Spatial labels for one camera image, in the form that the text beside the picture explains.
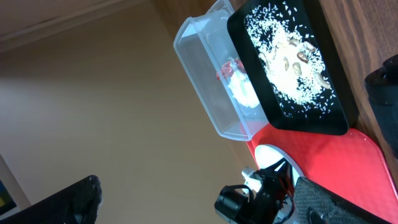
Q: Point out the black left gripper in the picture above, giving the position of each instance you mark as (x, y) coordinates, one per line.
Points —
(260, 208)

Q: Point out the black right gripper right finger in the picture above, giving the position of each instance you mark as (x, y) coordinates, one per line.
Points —
(315, 204)

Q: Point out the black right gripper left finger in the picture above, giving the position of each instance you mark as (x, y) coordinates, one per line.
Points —
(76, 204)

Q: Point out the light blue plate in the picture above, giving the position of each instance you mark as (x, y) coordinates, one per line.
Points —
(267, 155)

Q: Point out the white napkin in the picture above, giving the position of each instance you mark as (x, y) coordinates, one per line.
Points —
(241, 86)

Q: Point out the red snack wrapper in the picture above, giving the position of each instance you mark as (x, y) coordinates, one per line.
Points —
(228, 70)

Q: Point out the red plastic tray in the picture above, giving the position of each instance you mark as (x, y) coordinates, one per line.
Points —
(351, 165)

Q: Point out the spilled rice and food scraps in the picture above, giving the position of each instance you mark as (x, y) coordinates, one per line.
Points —
(291, 58)

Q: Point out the black plastic tray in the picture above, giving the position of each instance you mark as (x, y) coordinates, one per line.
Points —
(346, 113)

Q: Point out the clear plastic bin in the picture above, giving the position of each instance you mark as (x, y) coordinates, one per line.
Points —
(203, 45)

